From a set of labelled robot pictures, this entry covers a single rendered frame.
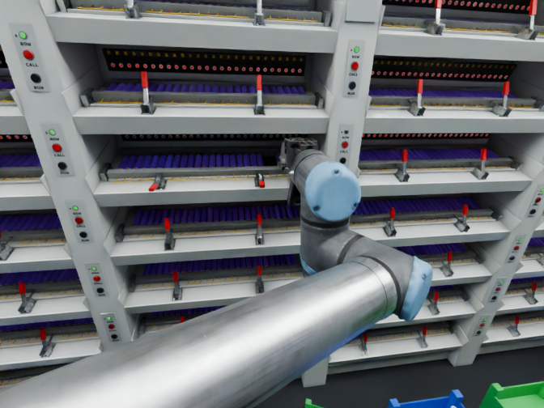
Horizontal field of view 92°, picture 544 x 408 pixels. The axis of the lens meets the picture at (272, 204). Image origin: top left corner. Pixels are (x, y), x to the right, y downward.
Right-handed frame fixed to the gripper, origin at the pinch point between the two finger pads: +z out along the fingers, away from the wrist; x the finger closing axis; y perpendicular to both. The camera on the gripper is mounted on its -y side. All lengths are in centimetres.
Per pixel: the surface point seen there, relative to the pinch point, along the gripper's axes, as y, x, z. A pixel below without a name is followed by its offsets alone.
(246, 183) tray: -5.9, 13.0, -4.0
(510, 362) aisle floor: -95, -107, -7
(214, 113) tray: 12.6, 20.6, -5.0
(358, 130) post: 8.7, -16.7, -6.6
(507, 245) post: -31, -79, -6
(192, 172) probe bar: -2.8, 27.7, -1.9
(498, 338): -81, -97, -5
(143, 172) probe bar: -2.6, 40.3, -1.9
